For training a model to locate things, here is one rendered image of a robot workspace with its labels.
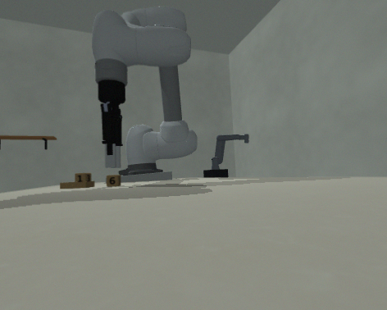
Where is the tan wooden number cube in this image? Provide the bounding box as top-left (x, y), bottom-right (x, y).
top-left (107, 175), bottom-right (121, 187)
top-left (75, 173), bottom-right (91, 182)

